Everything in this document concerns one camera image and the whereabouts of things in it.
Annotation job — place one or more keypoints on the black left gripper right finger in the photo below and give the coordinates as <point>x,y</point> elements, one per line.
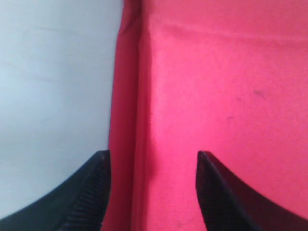
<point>229,204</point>

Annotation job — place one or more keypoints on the red table cloth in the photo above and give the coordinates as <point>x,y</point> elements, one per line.
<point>228,77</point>

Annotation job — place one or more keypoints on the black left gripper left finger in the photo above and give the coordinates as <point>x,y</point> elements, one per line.
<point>78,204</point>

